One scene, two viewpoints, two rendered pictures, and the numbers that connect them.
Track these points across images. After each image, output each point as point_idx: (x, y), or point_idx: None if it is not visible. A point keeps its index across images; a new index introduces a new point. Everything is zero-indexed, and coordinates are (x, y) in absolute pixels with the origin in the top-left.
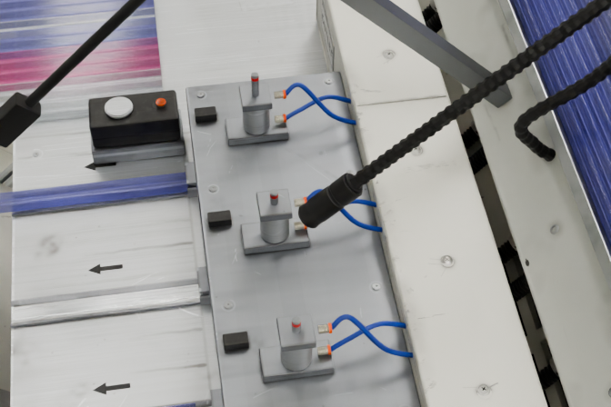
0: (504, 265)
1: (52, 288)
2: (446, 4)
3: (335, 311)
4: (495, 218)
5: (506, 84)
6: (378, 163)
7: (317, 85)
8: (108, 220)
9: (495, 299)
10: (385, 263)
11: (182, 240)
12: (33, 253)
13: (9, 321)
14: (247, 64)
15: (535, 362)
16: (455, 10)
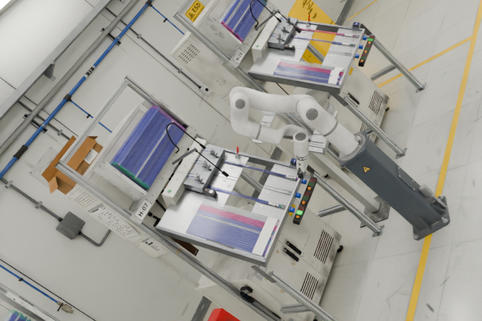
0: None
1: (231, 180)
2: (166, 180)
3: (206, 156)
4: None
5: (171, 163)
6: (197, 141)
7: (187, 182)
8: (220, 186)
9: (191, 148)
10: (197, 159)
11: (214, 180)
12: (231, 185)
13: None
14: (189, 201)
15: None
16: (166, 178)
